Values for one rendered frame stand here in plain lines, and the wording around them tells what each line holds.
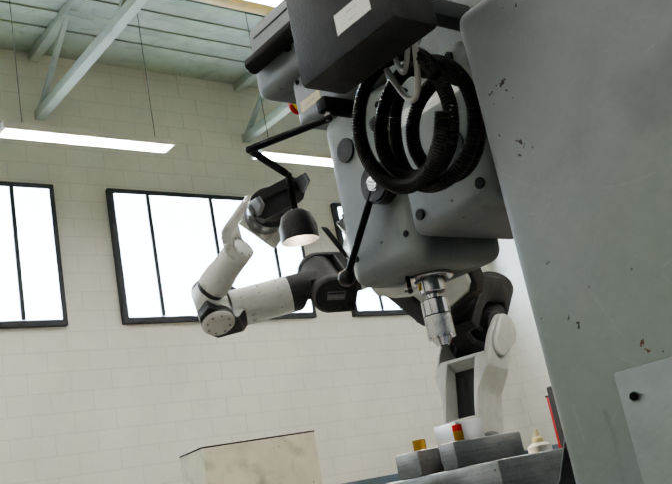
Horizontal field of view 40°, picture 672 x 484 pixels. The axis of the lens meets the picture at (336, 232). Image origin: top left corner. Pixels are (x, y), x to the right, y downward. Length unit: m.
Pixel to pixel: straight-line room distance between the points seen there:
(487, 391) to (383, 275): 0.81
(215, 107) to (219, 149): 0.57
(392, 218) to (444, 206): 0.14
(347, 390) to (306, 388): 0.60
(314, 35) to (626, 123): 0.44
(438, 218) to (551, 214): 0.32
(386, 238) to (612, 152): 0.55
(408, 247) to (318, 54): 0.39
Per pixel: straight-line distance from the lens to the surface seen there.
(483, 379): 2.26
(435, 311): 1.56
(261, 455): 7.72
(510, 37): 1.20
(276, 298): 2.17
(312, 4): 1.29
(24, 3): 9.83
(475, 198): 1.36
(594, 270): 1.09
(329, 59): 1.24
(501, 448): 1.52
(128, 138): 8.24
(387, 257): 1.52
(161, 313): 9.98
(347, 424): 11.09
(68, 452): 9.34
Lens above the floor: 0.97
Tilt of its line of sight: 16 degrees up
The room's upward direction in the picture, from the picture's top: 11 degrees counter-clockwise
